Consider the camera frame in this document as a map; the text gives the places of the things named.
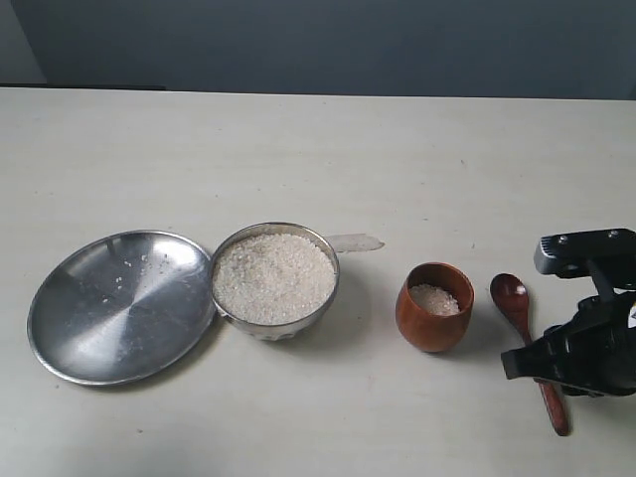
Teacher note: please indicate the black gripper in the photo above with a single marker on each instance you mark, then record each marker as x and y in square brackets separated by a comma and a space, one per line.
[594, 352]

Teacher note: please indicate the dark red wooden spoon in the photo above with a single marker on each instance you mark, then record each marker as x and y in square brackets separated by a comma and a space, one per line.
[511, 297]

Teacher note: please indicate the brown wooden cup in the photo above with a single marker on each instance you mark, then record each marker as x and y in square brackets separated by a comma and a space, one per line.
[434, 307]

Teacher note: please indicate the steel bowl of rice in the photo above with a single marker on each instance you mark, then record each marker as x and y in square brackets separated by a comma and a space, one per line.
[273, 280]

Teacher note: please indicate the clear tape strip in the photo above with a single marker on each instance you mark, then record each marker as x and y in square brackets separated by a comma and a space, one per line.
[348, 243]

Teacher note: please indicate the round steel plate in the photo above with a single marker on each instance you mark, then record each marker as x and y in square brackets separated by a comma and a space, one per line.
[122, 308]

